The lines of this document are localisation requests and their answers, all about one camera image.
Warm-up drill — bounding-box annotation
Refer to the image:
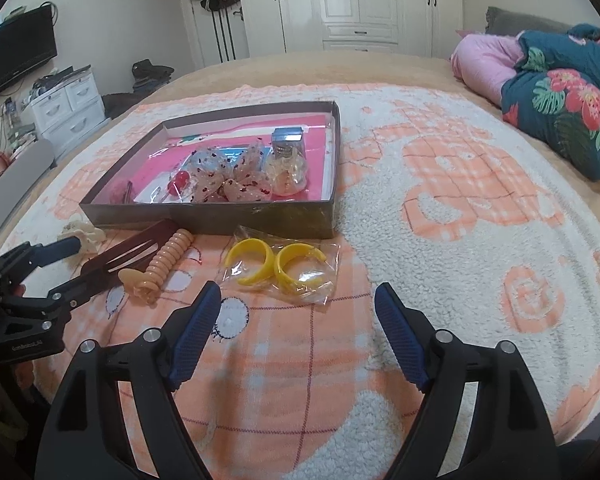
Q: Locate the orange spiral hair stick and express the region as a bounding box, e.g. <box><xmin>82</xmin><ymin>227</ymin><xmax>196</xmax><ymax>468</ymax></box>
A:
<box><xmin>117</xmin><ymin>228</ymin><xmax>195</xmax><ymax>306</ymax></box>

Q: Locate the pearl hair clip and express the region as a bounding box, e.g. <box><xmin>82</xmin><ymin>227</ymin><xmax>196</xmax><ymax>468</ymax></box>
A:
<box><xmin>265</xmin><ymin>152</ymin><xmax>311</xmax><ymax>196</ymax></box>

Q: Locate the white drawer cabinet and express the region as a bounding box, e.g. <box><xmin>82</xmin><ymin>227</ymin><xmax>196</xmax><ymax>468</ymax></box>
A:
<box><xmin>27</xmin><ymin>67</ymin><xmax>106</xmax><ymax>159</ymax></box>

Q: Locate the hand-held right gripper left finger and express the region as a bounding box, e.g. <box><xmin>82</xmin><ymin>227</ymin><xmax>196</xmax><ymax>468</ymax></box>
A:
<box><xmin>34</xmin><ymin>280</ymin><xmax>223</xmax><ymax>480</ymax></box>

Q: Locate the small blue box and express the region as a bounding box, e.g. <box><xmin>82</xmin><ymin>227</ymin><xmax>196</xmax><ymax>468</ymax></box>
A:
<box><xmin>271</xmin><ymin>127</ymin><xmax>306</xmax><ymax>161</ymax></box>

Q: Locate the white door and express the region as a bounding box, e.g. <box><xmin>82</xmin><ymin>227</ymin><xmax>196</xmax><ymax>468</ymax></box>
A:
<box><xmin>180</xmin><ymin>0</ymin><xmax>251</xmax><ymax>66</ymax></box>

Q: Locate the shallow cardboard box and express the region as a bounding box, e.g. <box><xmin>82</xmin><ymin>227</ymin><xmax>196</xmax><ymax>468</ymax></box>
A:
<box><xmin>79</xmin><ymin>100</ymin><xmax>342</xmax><ymax>240</ymax></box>

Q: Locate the pink quilt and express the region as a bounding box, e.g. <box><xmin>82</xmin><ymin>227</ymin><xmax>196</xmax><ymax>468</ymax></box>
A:
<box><xmin>450</xmin><ymin>32</ymin><xmax>526</xmax><ymax>106</ymax></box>

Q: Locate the blue booklet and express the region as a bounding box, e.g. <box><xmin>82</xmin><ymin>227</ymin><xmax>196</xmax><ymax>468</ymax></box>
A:
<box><xmin>192</xmin><ymin>145</ymin><xmax>268</xmax><ymax>161</ymax></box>

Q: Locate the dark clothes pile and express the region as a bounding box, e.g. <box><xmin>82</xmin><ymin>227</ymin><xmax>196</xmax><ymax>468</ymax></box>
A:
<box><xmin>131</xmin><ymin>59</ymin><xmax>175</xmax><ymax>92</ymax></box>

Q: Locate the orange and white fleece blanket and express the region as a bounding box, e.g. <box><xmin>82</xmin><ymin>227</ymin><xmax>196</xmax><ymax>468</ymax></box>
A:
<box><xmin>0</xmin><ymin>82</ymin><xmax>600</xmax><ymax>480</ymax></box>

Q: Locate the white wardrobe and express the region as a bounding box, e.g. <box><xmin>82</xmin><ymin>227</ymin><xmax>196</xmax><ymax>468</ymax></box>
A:
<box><xmin>235</xmin><ymin>0</ymin><xmax>464</xmax><ymax>59</ymax></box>

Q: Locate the grey headboard cushion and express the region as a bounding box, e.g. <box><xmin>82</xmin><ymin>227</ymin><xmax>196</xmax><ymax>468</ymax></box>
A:
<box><xmin>485</xmin><ymin>6</ymin><xmax>576</xmax><ymax>36</ymax></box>

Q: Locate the blue floral quilt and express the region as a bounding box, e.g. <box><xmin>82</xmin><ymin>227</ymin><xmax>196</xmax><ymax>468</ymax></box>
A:
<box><xmin>500</xmin><ymin>22</ymin><xmax>600</xmax><ymax>181</ymax></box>

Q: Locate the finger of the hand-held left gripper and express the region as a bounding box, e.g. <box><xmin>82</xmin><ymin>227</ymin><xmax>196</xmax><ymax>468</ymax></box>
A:
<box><xmin>0</xmin><ymin>236</ymin><xmax>82</xmax><ymax>286</ymax></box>
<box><xmin>0</xmin><ymin>279</ymin><xmax>112</xmax><ymax>322</ymax></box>

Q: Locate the yellow hoop earring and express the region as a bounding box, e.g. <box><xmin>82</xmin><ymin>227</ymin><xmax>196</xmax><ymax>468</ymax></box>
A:
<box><xmin>224</xmin><ymin>238</ymin><xmax>276</xmax><ymax>289</ymax></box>
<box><xmin>274</xmin><ymin>242</ymin><xmax>329</xmax><ymax>294</ymax></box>

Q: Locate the dark brown bag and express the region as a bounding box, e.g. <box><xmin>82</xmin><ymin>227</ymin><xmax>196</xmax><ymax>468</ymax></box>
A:
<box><xmin>102</xmin><ymin>92</ymin><xmax>141</xmax><ymax>119</ymax></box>

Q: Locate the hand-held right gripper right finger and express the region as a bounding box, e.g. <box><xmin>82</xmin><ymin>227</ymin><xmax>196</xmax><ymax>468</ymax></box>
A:
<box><xmin>374</xmin><ymin>281</ymin><xmax>557</xmax><ymax>480</ymax></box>

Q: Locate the clear plastic earring bag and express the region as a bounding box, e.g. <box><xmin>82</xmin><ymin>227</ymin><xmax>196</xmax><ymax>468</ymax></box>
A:
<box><xmin>215</xmin><ymin>225</ymin><xmax>342</xmax><ymax>306</ymax></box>

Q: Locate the pile of clear hair accessories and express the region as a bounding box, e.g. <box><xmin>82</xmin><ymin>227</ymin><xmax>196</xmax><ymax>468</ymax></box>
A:
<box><xmin>187</xmin><ymin>142</ymin><xmax>276</xmax><ymax>204</ymax></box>

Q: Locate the cream hair claw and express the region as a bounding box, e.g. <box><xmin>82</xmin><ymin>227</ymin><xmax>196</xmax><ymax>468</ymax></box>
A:
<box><xmin>57</xmin><ymin>212</ymin><xmax>106</xmax><ymax>254</ymax></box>

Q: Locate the black flat television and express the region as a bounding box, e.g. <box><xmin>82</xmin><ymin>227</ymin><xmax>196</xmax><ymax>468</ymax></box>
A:
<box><xmin>0</xmin><ymin>7</ymin><xmax>59</xmax><ymax>105</ymax></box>

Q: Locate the pink fluffy hair clip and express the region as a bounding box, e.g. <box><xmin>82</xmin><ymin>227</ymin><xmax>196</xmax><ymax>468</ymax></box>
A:
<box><xmin>107</xmin><ymin>180</ymin><xmax>136</xmax><ymax>206</ymax></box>

